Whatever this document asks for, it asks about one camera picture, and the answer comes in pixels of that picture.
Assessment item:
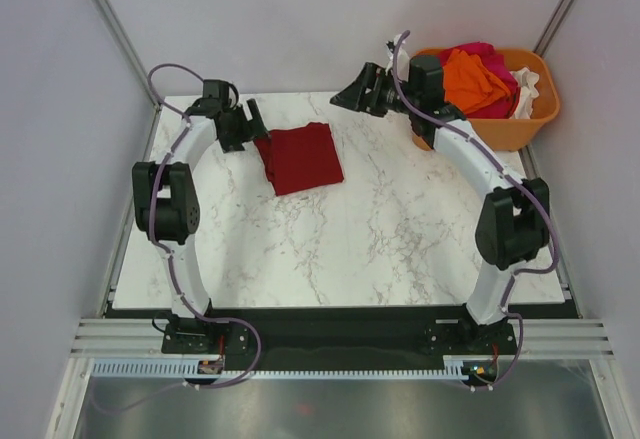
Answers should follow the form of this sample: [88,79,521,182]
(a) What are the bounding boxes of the orange plastic basket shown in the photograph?
[417,45,560,151]

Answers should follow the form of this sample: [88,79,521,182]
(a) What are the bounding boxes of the magenta pink t shirt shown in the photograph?
[437,42,519,119]

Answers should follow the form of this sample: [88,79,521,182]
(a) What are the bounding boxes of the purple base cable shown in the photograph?
[449,311,524,394]
[89,316,265,415]

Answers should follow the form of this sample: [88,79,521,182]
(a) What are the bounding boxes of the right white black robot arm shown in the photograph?
[330,55,550,353]

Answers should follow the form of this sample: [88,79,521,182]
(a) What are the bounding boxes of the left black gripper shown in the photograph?
[220,101,270,156]

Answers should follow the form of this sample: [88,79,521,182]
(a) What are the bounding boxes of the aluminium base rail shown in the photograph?
[59,92,617,438]

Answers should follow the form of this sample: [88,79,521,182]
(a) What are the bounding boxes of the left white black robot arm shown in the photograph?
[132,79,269,352]

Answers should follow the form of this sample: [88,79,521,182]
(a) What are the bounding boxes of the white t shirt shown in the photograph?
[510,67,540,120]

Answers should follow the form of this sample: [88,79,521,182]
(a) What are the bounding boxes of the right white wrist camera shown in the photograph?
[385,31,410,77]

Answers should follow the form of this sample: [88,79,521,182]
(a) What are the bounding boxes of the white slotted cable duct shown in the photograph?
[90,355,496,380]

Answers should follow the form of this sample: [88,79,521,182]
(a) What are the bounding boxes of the aluminium frame post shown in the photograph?
[533,0,577,56]
[91,0,158,107]

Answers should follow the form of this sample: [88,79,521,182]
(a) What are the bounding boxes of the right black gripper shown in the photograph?
[331,63,419,119]

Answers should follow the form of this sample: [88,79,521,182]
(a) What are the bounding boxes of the left aluminium frame post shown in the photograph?
[91,0,158,107]

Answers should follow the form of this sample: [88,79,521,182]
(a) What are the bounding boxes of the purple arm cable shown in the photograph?
[390,32,560,320]
[147,62,211,320]

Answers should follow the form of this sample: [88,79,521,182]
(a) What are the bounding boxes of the orange t shirt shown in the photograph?
[443,48,511,115]

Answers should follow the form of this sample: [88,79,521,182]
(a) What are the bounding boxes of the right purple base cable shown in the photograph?
[449,311,524,394]

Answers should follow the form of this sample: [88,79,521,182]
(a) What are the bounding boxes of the dark red t shirt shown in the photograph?
[254,122,344,196]

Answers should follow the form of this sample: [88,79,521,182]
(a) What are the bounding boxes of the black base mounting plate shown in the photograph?
[157,302,519,373]

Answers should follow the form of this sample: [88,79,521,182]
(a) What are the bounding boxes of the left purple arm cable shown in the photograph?
[147,62,211,320]

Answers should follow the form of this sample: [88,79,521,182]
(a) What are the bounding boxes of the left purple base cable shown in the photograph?
[89,316,265,415]

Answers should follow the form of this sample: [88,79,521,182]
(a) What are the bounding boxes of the right aluminium frame post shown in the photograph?
[533,0,577,56]

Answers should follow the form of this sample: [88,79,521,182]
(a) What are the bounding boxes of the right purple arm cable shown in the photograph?
[390,32,560,320]

